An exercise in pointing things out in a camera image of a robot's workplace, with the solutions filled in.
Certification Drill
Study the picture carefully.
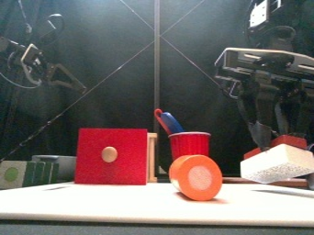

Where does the red plastic cup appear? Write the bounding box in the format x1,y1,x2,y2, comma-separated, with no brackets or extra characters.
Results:
167,131,213,162

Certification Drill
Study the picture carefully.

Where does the brown wooden tray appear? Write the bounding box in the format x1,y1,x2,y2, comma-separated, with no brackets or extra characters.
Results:
221,176,309,189

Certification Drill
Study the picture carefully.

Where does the orange round toy slice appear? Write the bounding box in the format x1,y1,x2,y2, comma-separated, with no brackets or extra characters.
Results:
169,154,225,202

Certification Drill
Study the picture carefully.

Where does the green white sliced cucumber toy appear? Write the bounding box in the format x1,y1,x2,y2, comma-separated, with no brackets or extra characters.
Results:
0,160,62,190

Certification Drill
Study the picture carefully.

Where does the white cutting board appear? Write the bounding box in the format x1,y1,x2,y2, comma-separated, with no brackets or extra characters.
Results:
0,181,314,228

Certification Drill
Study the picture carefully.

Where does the thin diagonal brace wire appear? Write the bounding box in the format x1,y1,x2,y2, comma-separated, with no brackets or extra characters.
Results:
0,0,207,163
118,0,225,90

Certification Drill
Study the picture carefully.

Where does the white cable loop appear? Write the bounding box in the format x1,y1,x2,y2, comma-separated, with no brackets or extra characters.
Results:
0,58,44,90

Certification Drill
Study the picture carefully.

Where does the blue scoop red handle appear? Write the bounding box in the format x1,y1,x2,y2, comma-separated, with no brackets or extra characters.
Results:
154,107,186,136

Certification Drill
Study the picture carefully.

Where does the grey metal frame pole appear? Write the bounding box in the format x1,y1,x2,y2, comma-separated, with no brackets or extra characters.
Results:
154,0,162,134

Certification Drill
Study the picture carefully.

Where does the light wooden box frame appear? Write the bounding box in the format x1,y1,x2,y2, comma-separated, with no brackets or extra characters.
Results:
146,132,159,184

